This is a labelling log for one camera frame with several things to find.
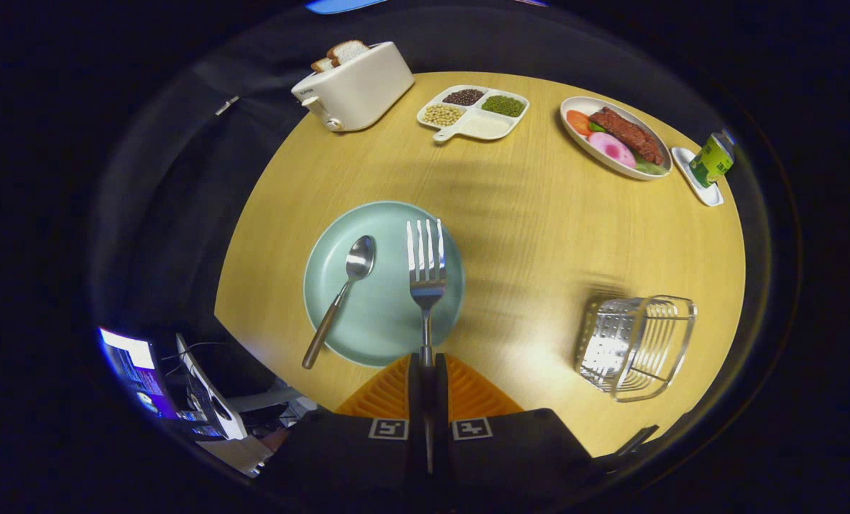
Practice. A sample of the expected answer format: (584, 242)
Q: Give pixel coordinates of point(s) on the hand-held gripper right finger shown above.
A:
(442, 400)

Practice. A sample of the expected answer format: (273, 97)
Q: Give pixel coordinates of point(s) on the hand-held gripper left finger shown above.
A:
(414, 400)

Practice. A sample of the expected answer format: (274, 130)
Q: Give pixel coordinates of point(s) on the pale green plate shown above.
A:
(382, 314)

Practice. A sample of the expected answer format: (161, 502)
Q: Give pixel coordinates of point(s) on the grey metal leg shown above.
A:
(268, 400)

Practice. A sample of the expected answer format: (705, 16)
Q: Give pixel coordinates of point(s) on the black flat bar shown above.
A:
(636, 441)

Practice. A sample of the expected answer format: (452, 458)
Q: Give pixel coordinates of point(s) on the white angled device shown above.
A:
(214, 400)

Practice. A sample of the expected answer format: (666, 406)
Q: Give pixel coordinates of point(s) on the white rice pile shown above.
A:
(486, 126)

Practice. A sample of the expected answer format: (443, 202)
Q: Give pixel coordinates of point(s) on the yellow soybeans pile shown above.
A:
(443, 115)

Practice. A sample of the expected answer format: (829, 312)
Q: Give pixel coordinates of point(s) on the white food plate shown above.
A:
(575, 143)

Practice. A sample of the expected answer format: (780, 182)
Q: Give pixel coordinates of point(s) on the white divided dish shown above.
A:
(476, 111)

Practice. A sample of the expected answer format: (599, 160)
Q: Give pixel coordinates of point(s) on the green beans pile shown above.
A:
(503, 106)

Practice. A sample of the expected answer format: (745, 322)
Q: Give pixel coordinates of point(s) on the pink round food slice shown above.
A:
(611, 150)

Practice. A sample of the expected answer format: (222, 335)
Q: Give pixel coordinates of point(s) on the dark brown beans pile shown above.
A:
(463, 97)

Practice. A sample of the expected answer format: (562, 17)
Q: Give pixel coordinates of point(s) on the orange carrot slice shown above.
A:
(578, 121)

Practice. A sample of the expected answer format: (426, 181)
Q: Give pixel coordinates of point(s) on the green leafy vegetable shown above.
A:
(651, 168)

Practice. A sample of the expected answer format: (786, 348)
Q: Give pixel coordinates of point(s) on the white toaster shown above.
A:
(361, 89)

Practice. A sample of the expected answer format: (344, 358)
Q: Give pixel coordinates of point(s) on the red-brown meat slices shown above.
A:
(628, 133)

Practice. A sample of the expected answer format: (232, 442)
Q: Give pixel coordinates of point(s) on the white square coaster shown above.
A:
(703, 193)

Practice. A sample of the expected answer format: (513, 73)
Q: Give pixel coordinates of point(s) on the brown crust bread slice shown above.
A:
(322, 64)

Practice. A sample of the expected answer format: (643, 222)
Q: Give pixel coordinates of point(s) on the white bread slice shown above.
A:
(348, 51)

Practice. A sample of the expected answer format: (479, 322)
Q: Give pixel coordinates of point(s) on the green bottle white cap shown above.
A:
(711, 160)

